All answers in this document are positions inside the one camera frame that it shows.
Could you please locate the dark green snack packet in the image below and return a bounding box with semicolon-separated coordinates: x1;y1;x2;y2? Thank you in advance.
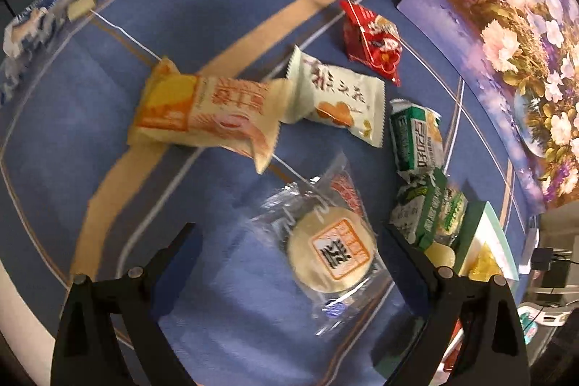
390;169;468;250

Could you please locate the clear round cracker packet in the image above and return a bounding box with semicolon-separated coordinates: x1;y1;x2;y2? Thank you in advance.
248;153;392;336

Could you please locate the green white corn snack packet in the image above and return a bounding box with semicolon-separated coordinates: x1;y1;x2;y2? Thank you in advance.
390;99;444;182

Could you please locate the orange cream snack packet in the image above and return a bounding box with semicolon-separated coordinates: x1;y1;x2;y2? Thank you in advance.
128;58;292;174

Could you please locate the white persimmon snack packet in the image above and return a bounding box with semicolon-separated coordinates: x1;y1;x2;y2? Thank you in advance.
283;47;386;148

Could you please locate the small red snack packet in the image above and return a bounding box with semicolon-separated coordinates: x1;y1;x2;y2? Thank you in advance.
341;0;402;86

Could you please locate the white tray with green rim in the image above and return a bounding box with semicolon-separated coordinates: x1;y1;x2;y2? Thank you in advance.
370;200;520;380

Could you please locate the black power adapter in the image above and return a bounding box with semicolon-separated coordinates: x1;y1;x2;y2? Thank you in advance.
530;248;554;272

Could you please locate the white power strip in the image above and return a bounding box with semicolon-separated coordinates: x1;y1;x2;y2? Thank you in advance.
518;223;540;275

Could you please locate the blue checked tablecloth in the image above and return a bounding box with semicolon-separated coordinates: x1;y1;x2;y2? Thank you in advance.
1;0;529;385

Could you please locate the blue white crumpled wrapper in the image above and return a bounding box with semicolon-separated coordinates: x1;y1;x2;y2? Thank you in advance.
1;0;96;106

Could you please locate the flower painting poster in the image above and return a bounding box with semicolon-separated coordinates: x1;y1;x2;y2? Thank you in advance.
398;0;578;212

